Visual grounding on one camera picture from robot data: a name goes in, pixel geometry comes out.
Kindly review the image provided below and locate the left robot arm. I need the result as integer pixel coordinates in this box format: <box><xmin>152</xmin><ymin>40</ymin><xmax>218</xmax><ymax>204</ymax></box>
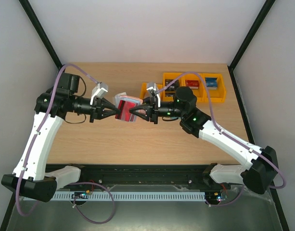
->
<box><xmin>1</xmin><ymin>73</ymin><xmax>120</xmax><ymax>202</ymax></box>

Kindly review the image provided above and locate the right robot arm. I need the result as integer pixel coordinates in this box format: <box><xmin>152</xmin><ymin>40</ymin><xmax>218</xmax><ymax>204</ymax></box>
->
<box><xmin>129</xmin><ymin>87</ymin><xmax>278</xmax><ymax>194</ymax></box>

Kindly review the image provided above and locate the yellow bin with beige cards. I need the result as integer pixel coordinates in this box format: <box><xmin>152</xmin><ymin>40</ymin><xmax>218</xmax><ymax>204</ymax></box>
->
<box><xmin>139</xmin><ymin>82</ymin><xmax>164</xmax><ymax>101</ymax></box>

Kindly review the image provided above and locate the yellow bin with black cards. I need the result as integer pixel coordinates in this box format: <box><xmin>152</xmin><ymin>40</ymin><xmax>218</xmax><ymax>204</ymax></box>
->
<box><xmin>162</xmin><ymin>72</ymin><xmax>184</xmax><ymax>102</ymax></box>

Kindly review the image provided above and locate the red card stack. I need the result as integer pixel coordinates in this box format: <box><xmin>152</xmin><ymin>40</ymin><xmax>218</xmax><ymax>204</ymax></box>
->
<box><xmin>185</xmin><ymin>79</ymin><xmax>200</xmax><ymax>90</ymax></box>

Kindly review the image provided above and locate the yellow bin with red cards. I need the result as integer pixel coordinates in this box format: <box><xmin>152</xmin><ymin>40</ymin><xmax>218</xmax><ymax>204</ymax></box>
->
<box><xmin>181</xmin><ymin>74</ymin><xmax>205</xmax><ymax>103</ymax></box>

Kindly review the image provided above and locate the blue card stack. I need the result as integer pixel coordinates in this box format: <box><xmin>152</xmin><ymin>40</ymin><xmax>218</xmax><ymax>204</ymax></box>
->
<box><xmin>205</xmin><ymin>77</ymin><xmax>218</xmax><ymax>90</ymax></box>

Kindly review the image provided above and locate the yellow bin with blue cards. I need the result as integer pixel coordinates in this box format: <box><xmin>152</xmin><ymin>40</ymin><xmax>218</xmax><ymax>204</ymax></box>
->
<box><xmin>202</xmin><ymin>73</ymin><xmax>227</xmax><ymax>103</ymax></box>

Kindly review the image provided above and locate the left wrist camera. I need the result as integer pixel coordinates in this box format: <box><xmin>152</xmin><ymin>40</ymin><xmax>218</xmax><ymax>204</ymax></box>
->
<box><xmin>90</xmin><ymin>82</ymin><xmax>108</xmax><ymax>105</ymax></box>

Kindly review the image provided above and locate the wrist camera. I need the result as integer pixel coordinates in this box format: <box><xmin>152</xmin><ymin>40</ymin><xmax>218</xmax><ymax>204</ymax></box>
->
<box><xmin>90</xmin><ymin>82</ymin><xmax>108</xmax><ymax>105</ymax></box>
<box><xmin>146</xmin><ymin>81</ymin><xmax>161</xmax><ymax>106</ymax></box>

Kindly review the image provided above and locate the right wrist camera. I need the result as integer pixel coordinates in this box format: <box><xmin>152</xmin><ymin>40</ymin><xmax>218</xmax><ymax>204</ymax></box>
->
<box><xmin>146</xmin><ymin>81</ymin><xmax>161</xmax><ymax>106</ymax></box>

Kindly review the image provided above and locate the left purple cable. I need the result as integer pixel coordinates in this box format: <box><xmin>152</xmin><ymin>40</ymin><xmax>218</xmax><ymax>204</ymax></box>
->
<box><xmin>15</xmin><ymin>64</ymin><xmax>102</xmax><ymax>217</ymax></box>

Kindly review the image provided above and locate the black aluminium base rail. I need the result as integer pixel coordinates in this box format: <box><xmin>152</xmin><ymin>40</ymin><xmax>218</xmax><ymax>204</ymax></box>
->
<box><xmin>41</xmin><ymin>164</ymin><xmax>244</xmax><ymax>191</ymax></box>

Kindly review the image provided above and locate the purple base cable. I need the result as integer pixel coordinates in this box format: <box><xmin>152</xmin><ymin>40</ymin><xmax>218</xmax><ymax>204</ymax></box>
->
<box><xmin>72</xmin><ymin>182</ymin><xmax>116</xmax><ymax>224</ymax></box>

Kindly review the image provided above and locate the white slotted cable duct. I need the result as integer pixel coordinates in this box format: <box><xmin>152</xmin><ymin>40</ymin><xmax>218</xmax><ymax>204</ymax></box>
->
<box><xmin>52</xmin><ymin>192</ymin><xmax>205</xmax><ymax>202</ymax></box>

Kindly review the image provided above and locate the left black frame post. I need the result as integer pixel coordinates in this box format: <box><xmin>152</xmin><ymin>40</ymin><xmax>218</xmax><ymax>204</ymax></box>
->
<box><xmin>19</xmin><ymin>0</ymin><xmax>63</xmax><ymax>70</ymax></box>

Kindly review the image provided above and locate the black frame post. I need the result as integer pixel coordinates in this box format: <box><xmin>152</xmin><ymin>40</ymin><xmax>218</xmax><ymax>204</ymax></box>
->
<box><xmin>228</xmin><ymin>0</ymin><xmax>276</xmax><ymax>70</ymax></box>
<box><xmin>19</xmin><ymin>0</ymin><xmax>63</xmax><ymax>70</ymax></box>

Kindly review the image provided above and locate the right black frame post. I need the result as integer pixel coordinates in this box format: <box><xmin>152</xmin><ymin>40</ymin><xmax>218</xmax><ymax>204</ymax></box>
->
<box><xmin>228</xmin><ymin>0</ymin><xmax>276</xmax><ymax>70</ymax></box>

